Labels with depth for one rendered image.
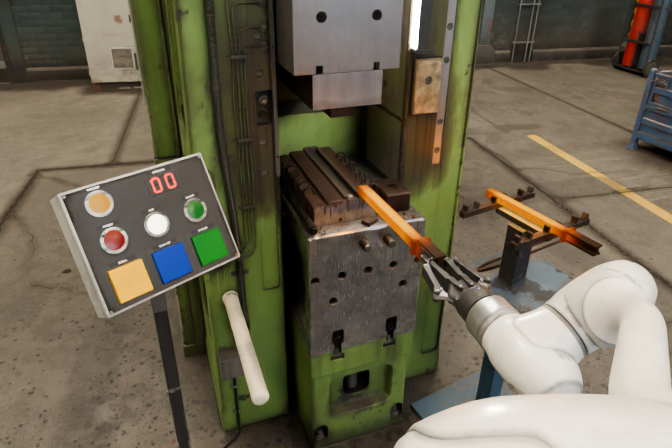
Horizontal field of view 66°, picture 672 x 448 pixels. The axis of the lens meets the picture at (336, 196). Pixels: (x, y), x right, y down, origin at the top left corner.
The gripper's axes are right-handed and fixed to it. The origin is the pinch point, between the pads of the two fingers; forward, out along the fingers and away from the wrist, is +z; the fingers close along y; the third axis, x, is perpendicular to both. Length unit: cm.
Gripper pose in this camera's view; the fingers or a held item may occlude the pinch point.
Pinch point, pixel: (429, 255)
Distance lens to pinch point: 115.1
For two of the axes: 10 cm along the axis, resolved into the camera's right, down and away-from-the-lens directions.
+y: 9.4, -1.4, 3.1
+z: -3.4, -4.3, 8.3
